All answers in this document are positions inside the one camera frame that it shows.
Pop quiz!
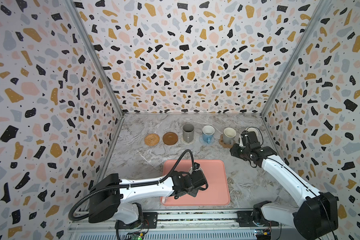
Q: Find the cream mug grey handle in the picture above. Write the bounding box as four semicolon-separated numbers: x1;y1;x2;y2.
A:
223;128;237;145

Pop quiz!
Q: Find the brown paw shaped coaster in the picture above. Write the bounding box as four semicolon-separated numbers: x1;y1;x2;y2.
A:
219;136;236;149

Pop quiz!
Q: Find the blue grey woven coaster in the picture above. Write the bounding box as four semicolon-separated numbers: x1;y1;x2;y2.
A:
199;136;215;146

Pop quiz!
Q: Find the dark brown wooden coaster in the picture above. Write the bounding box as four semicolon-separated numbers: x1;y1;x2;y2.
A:
163;132;179;146

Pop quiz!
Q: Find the grey mug blue handle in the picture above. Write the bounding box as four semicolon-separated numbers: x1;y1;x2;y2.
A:
202;125;215;142

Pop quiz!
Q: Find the woven rattan coaster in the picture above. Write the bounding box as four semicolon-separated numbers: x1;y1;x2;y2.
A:
144;134;160;147

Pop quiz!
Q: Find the dark grey mug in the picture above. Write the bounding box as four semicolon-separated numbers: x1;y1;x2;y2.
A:
183;124;195;142

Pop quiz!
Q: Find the light green mug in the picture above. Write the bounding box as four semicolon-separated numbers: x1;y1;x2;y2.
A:
246;127;259;135

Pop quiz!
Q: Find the beige braided round coaster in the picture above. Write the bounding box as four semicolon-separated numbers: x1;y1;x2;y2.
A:
181;139;195;145

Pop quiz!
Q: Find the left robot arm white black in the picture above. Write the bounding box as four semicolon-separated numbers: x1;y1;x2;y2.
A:
89;169;209;224

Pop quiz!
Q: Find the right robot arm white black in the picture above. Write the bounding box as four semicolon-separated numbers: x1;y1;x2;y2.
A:
230;143;339;240

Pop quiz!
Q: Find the pink rectangular tray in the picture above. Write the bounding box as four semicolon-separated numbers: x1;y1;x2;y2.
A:
160;160;231;206

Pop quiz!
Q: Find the left circuit board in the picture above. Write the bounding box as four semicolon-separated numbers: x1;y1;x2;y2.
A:
129;232;146;240

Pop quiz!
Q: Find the circuit board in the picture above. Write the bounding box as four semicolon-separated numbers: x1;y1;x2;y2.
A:
129;232;146;240
255;229;272;240

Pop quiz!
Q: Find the right circuit board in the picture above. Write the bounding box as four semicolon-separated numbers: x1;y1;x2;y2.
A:
255;229;272;240

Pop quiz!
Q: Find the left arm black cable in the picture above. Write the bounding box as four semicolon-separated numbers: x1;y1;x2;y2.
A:
68;149;196;222

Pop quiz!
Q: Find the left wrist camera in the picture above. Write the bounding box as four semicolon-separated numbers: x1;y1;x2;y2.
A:
192;162;200;173

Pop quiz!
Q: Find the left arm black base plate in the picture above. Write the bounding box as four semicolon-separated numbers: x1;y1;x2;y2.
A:
118;212;158;230

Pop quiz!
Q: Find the aluminium mounting rail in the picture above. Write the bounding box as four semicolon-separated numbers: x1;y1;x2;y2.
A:
65;209;303;240

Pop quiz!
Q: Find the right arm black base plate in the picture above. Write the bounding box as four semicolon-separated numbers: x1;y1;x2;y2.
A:
236;209;280;227

